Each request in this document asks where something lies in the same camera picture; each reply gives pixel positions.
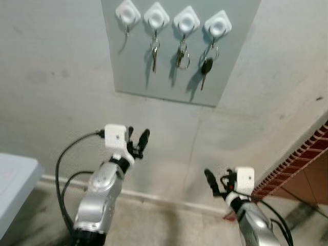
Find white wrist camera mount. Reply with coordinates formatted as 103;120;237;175
235;167;255;198
104;124;135;166

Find brick edged brown counter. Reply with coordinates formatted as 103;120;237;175
253;122;328;206

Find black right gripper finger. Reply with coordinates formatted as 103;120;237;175
204;169;220;197

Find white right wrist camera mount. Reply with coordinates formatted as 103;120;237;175
235;167;255;198

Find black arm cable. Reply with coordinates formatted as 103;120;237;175
55;131;106;236
60;171;94;206
254;197;294;246

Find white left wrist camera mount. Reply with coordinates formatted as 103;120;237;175
104;124;135;166

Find grey hook board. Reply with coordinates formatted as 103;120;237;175
101;0;262;108

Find silver keys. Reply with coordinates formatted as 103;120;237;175
150;37;160;73

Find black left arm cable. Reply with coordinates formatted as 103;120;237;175
55;131;106;236
60;171;94;206

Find black car key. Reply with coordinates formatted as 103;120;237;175
200;45;220;91

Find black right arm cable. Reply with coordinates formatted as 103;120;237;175
254;197;294;246

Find white diamond wall hook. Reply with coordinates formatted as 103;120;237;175
143;2;170;37
115;0;141;37
173;6;201;42
204;10;233;48

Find dark keys with large ring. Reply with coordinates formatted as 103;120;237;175
176;41;191;71

